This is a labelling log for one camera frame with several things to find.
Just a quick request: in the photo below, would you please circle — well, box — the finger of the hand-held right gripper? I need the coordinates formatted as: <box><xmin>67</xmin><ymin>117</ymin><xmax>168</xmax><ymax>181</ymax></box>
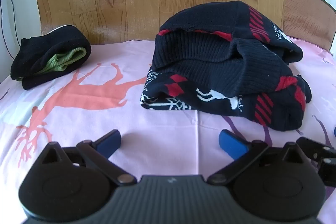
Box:
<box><xmin>297</xmin><ymin>136</ymin><xmax>336</xmax><ymax>182</ymax></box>

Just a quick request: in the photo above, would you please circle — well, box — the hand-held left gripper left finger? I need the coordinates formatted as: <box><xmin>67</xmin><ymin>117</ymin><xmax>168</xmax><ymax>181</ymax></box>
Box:
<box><xmin>42</xmin><ymin>130</ymin><xmax>137</xmax><ymax>185</ymax></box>

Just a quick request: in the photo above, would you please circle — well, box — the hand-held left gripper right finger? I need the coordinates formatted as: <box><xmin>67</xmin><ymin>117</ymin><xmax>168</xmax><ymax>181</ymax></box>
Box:
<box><xmin>207</xmin><ymin>130</ymin><xmax>306</xmax><ymax>185</ymax></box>

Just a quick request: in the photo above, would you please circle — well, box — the navy patterned knit sweater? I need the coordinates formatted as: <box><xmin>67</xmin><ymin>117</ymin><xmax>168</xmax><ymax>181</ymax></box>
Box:
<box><xmin>140</xmin><ymin>0</ymin><xmax>312</xmax><ymax>132</ymax></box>

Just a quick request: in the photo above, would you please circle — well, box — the pink printed bed sheet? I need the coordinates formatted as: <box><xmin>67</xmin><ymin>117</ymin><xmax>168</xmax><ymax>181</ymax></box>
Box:
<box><xmin>0</xmin><ymin>36</ymin><xmax>336</xmax><ymax>224</ymax></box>

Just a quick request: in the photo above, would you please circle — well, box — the black and green folded garment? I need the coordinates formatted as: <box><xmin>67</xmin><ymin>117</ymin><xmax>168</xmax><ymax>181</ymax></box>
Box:
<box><xmin>10</xmin><ymin>25</ymin><xmax>92</xmax><ymax>90</ymax></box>

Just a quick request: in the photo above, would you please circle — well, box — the brown perforated cushion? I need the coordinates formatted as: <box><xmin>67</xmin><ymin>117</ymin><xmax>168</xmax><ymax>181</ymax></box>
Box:
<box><xmin>283</xmin><ymin>0</ymin><xmax>336</xmax><ymax>51</ymax></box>

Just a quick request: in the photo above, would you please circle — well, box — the thin dark cable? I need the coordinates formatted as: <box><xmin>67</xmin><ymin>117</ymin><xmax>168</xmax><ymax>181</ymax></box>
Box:
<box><xmin>0</xmin><ymin>0</ymin><xmax>16</xmax><ymax>60</ymax></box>

